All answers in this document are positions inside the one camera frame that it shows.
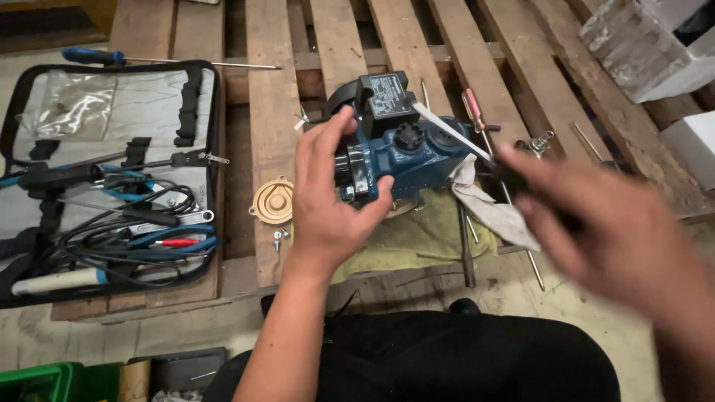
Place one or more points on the open black and grey tool bag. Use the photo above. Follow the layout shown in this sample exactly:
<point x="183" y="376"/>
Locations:
<point x="139" y="111"/>

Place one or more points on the white rag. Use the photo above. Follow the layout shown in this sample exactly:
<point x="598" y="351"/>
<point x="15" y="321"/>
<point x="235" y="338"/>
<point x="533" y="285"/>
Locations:
<point x="491" y="215"/>

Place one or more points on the grey concrete block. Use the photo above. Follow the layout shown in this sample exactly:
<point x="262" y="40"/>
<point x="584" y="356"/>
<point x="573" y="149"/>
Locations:
<point x="631" y="44"/>

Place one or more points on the person's right fingers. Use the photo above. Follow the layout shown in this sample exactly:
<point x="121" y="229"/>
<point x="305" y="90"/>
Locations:
<point x="550" y="192"/>

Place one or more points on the brown cardboard piece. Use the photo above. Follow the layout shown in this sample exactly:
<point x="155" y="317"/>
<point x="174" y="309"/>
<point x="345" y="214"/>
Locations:
<point x="135" y="382"/>

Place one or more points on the person's right hand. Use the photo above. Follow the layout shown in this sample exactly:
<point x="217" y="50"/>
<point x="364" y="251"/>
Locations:
<point x="614" y="240"/>

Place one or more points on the tan round plastic cover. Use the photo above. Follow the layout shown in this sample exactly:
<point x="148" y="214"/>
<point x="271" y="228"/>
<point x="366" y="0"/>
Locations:
<point x="272" y="200"/>

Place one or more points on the blue water pump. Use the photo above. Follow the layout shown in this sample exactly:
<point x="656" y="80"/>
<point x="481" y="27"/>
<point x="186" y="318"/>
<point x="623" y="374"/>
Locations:
<point x="419" y="156"/>

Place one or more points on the yellow-green cloth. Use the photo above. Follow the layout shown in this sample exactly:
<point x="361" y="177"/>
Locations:
<point x="413" y="240"/>

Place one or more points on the wooden pallet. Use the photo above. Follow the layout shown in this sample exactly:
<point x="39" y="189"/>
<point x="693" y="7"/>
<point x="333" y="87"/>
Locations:
<point x="273" y="84"/>

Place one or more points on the red test probe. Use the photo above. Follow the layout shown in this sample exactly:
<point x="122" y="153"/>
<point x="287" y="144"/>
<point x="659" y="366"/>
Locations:
<point x="179" y="243"/>

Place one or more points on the small white tag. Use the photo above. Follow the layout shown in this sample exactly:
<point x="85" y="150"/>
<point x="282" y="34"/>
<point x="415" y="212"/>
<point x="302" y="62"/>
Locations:
<point x="301" y="118"/>

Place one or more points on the dark metal rod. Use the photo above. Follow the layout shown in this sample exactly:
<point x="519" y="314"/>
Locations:
<point x="466" y="251"/>

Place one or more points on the person's left hand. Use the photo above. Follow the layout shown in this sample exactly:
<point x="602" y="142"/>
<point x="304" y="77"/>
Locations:
<point x="318" y="206"/>

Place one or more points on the black case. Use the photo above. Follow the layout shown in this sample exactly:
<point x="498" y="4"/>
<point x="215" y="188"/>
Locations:
<point x="184" y="371"/>

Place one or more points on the silver metal fitting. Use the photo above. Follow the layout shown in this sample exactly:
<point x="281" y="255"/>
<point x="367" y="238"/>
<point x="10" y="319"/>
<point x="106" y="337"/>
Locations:
<point x="539" y="142"/>

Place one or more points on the clear plastic bag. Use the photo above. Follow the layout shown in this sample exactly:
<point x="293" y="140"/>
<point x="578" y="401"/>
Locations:
<point x="67" y="106"/>

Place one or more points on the white box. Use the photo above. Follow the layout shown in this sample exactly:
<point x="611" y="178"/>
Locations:
<point x="692" y="148"/>

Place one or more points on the thin metal rod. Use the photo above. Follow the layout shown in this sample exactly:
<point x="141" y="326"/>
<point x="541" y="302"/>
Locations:
<point x="586" y="142"/>

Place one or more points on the person's black trousers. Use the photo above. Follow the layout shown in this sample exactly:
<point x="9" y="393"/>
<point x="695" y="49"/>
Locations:
<point x="447" y="363"/>

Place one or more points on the green plastic crate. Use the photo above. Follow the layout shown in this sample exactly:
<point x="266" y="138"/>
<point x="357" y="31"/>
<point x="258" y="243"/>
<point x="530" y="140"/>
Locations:
<point x="44" y="382"/>

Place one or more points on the silver wrench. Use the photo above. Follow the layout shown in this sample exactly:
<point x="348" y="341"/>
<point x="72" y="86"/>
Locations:
<point x="193" y="218"/>

